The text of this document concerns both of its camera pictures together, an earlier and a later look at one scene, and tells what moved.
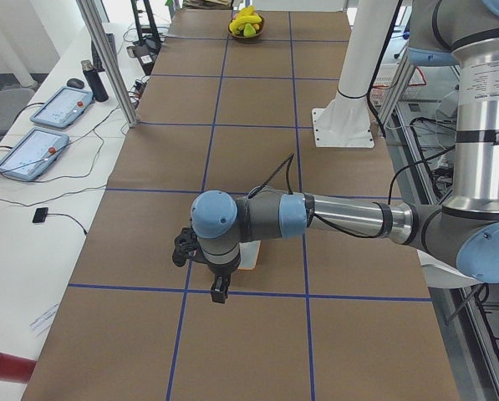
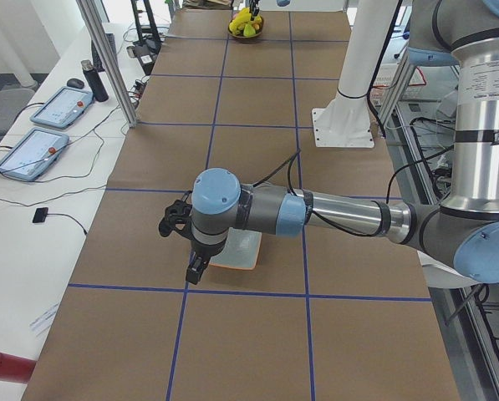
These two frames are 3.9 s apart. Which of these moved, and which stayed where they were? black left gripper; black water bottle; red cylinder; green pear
Moved: black left gripper
Stayed: red cylinder; green pear; black water bottle
